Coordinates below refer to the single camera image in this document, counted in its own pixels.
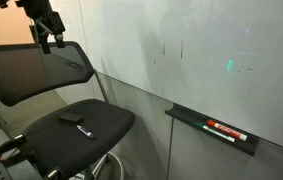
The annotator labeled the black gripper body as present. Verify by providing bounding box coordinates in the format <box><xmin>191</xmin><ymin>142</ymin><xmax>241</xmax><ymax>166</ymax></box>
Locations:
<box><xmin>15</xmin><ymin>0</ymin><xmax>66</xmax><ymax>37</ymax></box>

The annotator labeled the black whiteboard eraser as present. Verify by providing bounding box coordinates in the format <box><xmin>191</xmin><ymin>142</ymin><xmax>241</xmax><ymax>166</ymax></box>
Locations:
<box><xmin>58</xmin><ymin>111</ymin><xmax>83</xmax><ymax>123</ymax></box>

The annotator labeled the green whiteboard marker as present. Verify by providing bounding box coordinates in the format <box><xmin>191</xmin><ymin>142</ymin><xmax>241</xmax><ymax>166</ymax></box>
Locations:
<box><xmin>195</xmin><ymin>122</ymin><xmax>236</xmax><ymax>144</ymax></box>

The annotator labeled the red whiteboard marker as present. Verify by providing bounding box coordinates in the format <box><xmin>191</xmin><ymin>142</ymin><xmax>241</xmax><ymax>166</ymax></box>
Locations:
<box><xmin>206</xmin><ymin>119</ymin><xmax>249</xmax><ymax>142</ymax></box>

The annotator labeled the white marker with blue cap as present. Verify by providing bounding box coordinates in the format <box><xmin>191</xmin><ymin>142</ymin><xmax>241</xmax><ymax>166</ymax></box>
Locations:
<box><xmin>76</xmin><ymin>124</ymin><xmax>96</xmax><ymax>140</ymax></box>

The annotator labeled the black mesh office chair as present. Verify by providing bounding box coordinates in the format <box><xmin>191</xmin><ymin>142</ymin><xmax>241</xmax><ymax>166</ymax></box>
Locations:
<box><xmin>0</xmin><ymin>40</ymin><xmax>136</xmax><ymax>180</ymax></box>

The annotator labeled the black marker tray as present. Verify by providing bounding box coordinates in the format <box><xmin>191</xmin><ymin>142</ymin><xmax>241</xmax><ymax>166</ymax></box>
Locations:
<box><xmin>164</xmin><ymin>103</ymin><xmax>260</xmax><ymax>157</ymax></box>

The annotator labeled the white wall whiteboard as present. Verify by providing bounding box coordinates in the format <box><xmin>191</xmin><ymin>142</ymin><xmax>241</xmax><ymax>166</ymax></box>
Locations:
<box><xmin>49</xmin><ymin>0</ymin><xmax>283</xmax><ymax>155</ymax></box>

